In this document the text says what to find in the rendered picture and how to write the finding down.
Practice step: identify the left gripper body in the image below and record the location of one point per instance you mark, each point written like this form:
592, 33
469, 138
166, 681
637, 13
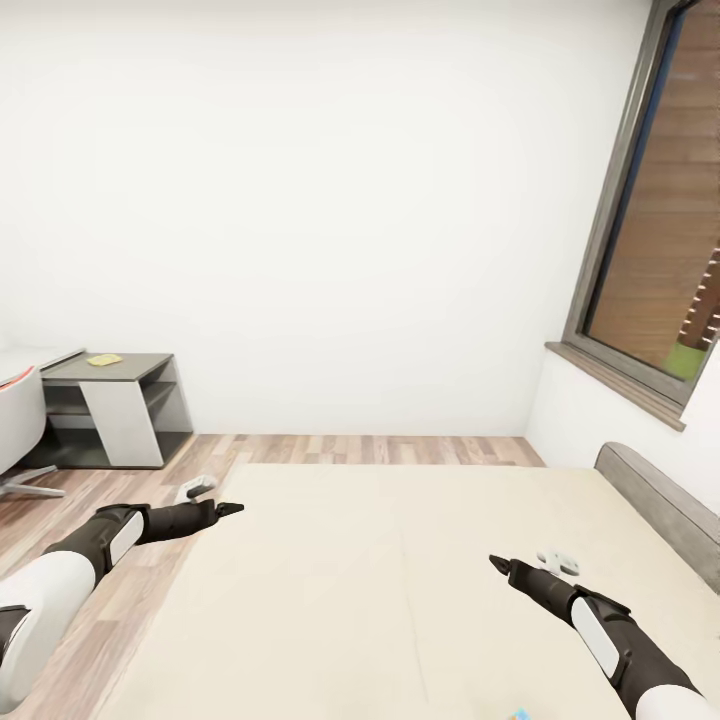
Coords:
190, 518

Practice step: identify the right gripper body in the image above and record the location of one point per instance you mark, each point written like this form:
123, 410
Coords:
536, 583

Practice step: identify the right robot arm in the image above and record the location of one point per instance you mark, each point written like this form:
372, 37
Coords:
649, 684

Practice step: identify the desk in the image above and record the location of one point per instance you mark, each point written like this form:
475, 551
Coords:
137, 404

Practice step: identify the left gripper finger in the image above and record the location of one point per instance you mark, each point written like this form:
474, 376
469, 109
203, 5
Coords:
225, 509

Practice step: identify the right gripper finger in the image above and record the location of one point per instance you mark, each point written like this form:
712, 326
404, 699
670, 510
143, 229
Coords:
503, 566

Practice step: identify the fixed window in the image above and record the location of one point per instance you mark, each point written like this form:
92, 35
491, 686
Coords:
644, 318

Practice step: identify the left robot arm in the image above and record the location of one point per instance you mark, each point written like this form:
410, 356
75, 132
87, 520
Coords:
39, 603

